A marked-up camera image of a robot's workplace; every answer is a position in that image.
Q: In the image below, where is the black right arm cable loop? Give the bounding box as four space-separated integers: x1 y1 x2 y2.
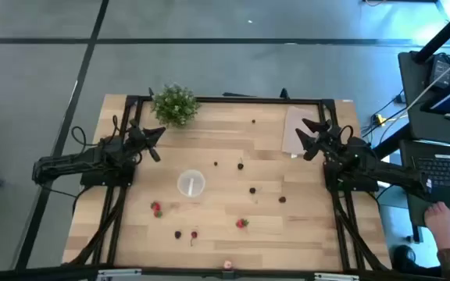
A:
337 124 355 142

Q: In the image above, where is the silver metal bracket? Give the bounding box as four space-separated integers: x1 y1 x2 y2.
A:
313 272 361 281
96 268 143 281

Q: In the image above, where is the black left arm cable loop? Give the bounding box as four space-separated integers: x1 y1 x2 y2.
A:
70 115 121 149

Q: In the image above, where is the black aluminium table frame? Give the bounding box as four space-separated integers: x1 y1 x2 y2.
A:
0 87 450 281

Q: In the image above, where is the black laptop keyboard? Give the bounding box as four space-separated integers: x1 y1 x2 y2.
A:
411 153 450 210

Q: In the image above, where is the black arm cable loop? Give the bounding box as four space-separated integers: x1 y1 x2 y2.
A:
70 115 121 149
337 124 355 142

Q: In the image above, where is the black power adapter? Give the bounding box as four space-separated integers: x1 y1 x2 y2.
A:
427 54 450 89

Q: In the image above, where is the person's shoe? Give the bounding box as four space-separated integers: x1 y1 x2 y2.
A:
392 244 417 271

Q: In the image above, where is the black side desk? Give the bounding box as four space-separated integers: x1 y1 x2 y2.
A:
398 50 450 243

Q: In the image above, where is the person's hand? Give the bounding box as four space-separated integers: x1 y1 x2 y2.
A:
423 201 450 241

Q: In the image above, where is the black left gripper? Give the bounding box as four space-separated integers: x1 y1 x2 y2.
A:
125 119 167 164

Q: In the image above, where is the beige paper sheet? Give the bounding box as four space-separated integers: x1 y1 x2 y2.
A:
280 105 320 158

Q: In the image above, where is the clear round plastic tupperware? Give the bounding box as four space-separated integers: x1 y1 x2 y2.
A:
177 169 206 198

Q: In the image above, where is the black diagonal beam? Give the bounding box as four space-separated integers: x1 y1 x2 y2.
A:
412 0 450 64

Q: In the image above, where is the green potted plant black pot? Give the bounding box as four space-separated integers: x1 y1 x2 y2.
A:
150 82 202 128

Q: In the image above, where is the white cable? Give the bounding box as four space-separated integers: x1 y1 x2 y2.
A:
403 46 450 115

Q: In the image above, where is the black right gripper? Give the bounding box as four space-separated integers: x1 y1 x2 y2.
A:
295 118 348 162

